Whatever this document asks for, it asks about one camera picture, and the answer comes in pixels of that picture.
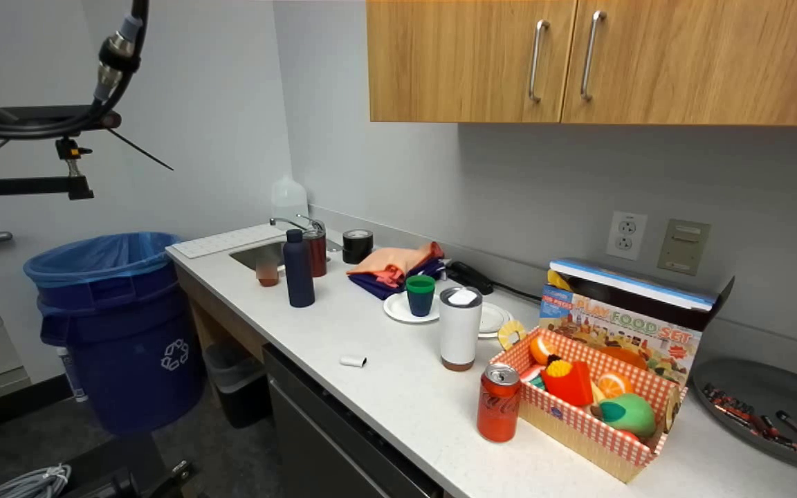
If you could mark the black stapler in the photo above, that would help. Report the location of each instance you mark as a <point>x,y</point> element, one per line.
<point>469,277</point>

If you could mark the white round plate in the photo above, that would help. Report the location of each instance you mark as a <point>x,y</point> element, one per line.
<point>498,322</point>
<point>399,310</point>

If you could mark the white wall outlet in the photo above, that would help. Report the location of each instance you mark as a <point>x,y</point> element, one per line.
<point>628,237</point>

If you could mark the wooden cupboard door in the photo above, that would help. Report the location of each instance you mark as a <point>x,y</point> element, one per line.
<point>456,60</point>
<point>722,60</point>

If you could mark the translucent plastic jug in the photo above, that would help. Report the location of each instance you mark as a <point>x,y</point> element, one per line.
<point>289,198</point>

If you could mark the orange toy fruit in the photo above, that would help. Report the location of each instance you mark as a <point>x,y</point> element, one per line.
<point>545,350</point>

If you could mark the wooden lower cabinet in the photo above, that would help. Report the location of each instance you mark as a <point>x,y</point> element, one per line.
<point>221,318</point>

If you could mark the black camera stand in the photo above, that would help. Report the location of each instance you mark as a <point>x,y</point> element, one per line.
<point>20,187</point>

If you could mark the white plastic bag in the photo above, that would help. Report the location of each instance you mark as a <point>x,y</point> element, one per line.
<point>30,481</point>

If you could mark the blue toy food box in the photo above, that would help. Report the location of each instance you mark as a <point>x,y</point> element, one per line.
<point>637,322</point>

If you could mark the black mug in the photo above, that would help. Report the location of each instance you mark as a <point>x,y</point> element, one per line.
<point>359,248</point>

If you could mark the black stereo camera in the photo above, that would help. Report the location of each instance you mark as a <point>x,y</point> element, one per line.
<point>55,116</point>

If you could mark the brown toy ball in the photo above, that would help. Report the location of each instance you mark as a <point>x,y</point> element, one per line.
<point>271,274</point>

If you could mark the small black waste bin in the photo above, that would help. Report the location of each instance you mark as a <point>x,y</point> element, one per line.
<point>237,387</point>

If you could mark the blue recycling bin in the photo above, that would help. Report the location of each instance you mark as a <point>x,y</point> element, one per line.
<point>123,340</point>

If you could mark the dark red bottle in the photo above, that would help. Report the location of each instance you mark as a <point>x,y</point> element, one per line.
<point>318,250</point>

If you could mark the green and blue cup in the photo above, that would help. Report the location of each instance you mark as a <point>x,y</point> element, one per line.
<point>419,298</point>

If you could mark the steel sink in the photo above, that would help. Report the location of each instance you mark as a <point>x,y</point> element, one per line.
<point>261,256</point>

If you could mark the dark blue bottle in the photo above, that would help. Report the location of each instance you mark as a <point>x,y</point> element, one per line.
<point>301,271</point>

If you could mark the silver faucet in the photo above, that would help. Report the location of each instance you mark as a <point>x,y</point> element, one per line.
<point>289,221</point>

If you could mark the orange toy slice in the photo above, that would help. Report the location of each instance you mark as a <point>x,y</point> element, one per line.
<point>614,383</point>

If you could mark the basket of colourful items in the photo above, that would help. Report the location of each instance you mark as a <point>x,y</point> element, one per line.
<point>593,432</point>

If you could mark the orange soda can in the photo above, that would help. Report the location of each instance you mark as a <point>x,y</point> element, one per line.
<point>499,404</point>

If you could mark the small grey tube piece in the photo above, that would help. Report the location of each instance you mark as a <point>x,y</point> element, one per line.
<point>352,360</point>

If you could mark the beige wall switch plate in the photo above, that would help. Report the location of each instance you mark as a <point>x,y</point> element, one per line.
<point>684,248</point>

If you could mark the white cylindrical tumbler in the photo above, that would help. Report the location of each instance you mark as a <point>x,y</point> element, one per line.
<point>460,333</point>

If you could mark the dark grey round tray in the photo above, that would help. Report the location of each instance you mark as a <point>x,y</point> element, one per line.
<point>769,415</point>

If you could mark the red and yellow toy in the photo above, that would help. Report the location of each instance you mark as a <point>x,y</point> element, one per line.
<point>568,383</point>

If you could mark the orange cloth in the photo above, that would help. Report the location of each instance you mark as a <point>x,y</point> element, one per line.
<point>394,260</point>

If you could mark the yellow toy piece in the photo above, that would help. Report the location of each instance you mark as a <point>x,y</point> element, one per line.
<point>514,333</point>

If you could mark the green toy ball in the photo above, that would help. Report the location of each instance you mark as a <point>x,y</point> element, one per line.
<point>632,415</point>

